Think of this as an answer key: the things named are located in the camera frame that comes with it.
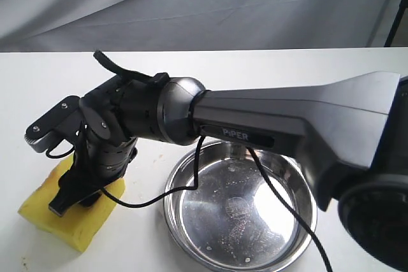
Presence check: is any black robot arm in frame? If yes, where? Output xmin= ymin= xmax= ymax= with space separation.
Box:
xmin=49 ymin=70 xmax=407 ymax=271

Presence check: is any black stand pole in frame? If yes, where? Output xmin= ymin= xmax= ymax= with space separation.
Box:
xmin=384 ymin=0 xmax=407 ymax=48

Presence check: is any round stainless steel bowl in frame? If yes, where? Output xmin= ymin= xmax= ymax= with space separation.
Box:
xmin=163 ymin=141 xmax=317 ymax=271

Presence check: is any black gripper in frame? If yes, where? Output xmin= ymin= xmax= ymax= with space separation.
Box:
xmin=48 ymin=134 xmax=138 ymax=217

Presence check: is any yellow sponge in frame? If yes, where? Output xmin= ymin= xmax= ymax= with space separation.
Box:
xmin=18 ymin=155 xmax=117 ymax=253

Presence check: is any grey fabric backdrop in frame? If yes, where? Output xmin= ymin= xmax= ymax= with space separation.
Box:
xmin=1 ymin=0 xmax=400 ymax=52

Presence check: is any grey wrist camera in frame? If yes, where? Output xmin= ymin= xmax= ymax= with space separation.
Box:
xmin=24 ymin=96 xmax=83 ymax=159

